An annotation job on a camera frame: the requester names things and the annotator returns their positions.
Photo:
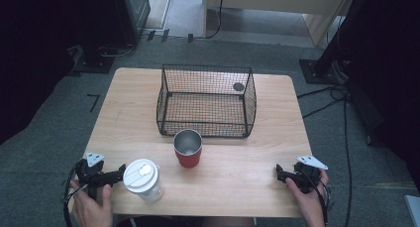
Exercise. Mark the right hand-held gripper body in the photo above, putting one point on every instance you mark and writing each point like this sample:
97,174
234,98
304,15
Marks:
307,177

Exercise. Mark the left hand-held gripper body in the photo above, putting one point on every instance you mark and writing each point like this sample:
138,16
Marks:
94,175

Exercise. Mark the clear cup with white lid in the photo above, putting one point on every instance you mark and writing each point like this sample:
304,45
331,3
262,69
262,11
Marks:
140,175

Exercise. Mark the red steel cup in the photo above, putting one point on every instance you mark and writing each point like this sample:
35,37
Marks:
188,159

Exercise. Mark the person's right hand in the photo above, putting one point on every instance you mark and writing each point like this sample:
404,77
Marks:
308,207

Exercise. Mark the person's left hand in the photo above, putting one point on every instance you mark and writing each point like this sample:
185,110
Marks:
87,207

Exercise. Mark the dark round disc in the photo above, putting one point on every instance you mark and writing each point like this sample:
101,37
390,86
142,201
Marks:
238,87

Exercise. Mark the black stand base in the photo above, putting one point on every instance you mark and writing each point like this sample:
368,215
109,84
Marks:
95,64

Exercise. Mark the white box corner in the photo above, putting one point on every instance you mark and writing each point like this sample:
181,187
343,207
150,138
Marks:
414,210

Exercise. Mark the dark curtain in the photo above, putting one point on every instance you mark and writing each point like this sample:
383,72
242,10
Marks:
389,71
39,48

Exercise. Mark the black cabinet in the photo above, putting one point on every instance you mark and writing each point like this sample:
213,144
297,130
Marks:
132,15

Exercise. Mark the black stand with base plate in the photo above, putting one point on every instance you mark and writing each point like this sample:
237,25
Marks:
317,72

